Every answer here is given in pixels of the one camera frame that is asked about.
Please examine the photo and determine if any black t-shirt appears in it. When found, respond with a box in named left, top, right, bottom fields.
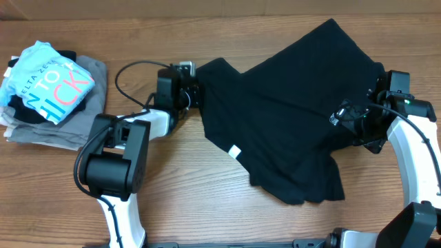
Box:
left=196, top=19, right=384, bottom=205

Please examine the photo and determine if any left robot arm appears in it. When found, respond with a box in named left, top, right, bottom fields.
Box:
left=74, top=61, right=201, bottom=247

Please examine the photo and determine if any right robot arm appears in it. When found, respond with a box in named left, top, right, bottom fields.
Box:
left=319, top=70, right=440, bottom=247

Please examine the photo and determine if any grey folded t-shirt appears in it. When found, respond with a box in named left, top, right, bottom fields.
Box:
left=6, top=55, right=107, bottom=148

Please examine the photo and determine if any light blue printed t-shirt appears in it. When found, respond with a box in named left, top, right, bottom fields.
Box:
left=1, top=41, right=95, bottom=125

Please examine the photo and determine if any black folded garment in stack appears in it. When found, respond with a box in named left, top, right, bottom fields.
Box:
left=8, top=50, right=76, bottom=124

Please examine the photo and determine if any white folded garment in stack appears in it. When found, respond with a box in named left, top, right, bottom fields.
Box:
left=0, top=54, right=80, bottom=152

